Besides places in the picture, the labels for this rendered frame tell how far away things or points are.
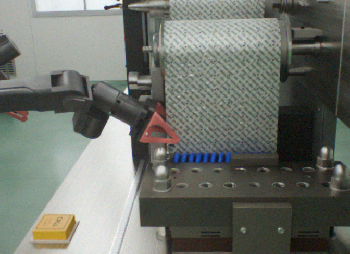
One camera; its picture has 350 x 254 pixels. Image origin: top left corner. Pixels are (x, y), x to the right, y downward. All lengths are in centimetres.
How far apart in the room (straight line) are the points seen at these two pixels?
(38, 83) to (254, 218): 48
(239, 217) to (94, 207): 40
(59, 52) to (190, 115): 596
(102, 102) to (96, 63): 580
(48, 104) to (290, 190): 49
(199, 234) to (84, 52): 601
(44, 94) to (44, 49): 602
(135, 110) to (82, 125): 13
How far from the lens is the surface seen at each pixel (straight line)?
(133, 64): 126
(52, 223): 96
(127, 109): 91
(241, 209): 77
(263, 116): 94
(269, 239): 81
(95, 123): 95
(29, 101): 90
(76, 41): 674
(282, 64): 94
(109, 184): 116
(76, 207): 106
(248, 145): 96
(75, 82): 90
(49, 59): 690
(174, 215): 80
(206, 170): 89
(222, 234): 83
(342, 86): 84
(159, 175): 79
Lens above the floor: 138
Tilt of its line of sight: 17 degrees down
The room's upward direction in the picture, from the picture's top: 2 degrees counter-clockwise
